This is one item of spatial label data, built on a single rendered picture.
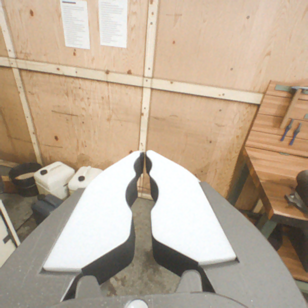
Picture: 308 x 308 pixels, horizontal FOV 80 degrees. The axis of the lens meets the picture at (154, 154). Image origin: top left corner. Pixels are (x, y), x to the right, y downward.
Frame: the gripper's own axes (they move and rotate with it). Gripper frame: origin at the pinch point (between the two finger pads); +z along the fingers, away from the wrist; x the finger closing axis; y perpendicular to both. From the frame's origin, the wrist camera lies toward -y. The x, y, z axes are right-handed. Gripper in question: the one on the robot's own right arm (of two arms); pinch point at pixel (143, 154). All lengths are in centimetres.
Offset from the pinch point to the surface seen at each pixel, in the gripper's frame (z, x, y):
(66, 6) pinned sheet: 162, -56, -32
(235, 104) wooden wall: 129, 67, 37
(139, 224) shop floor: 108, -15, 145
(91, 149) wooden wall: 160, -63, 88
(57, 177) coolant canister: 131, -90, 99
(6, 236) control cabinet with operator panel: 53, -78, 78
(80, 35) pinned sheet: 160, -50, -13
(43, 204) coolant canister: 102, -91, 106
